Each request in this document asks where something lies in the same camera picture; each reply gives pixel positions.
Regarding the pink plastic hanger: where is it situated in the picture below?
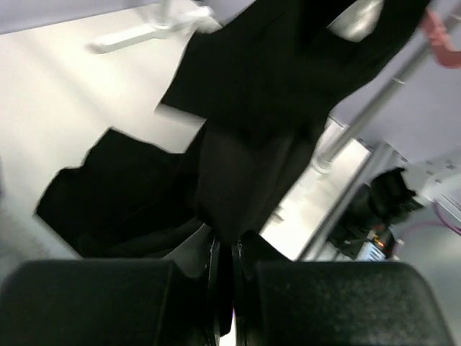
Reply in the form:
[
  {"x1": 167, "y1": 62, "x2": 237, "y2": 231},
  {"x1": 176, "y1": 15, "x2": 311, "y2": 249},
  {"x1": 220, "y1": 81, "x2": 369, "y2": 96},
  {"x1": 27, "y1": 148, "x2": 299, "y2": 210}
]
[{"x1": 420, "y1": 8, "x2": 460, "y2": 69}]

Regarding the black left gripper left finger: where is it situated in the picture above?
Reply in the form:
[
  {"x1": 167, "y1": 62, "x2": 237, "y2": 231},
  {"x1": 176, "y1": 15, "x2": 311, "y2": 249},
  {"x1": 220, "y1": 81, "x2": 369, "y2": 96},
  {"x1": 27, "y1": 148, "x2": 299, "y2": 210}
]
[{"x1": 1, "y1": 239, "x2": 219, "y2": 345}]

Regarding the silver clothes rack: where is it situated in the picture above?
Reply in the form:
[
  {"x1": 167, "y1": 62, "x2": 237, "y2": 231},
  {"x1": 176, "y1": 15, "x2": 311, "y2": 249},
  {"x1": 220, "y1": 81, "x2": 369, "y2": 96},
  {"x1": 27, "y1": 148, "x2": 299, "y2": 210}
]
[{"x1": 88, "y1": 0, "x2": 461, "y2": 174}]

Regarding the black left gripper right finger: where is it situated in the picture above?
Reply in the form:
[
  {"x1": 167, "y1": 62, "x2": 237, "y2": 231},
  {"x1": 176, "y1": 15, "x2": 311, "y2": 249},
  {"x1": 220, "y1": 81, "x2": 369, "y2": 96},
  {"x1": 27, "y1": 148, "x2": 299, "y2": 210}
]
[{"x1": 232, "y1": 234, "x2": 455, "y2": 346}]

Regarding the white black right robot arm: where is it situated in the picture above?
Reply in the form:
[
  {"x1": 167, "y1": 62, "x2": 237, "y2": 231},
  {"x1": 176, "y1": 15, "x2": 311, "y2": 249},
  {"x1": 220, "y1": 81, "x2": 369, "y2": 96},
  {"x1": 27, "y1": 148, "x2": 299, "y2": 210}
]
[{"x1": 327, "y1": 150, "x2": 460, "y2": 262}]

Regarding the black shirt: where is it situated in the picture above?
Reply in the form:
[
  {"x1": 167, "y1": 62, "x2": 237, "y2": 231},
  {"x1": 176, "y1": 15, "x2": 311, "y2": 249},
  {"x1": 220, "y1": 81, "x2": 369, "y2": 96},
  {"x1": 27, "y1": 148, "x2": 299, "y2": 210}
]
[{"x1": 36, "y1": 1, "x2": 428, "y2": 258}]

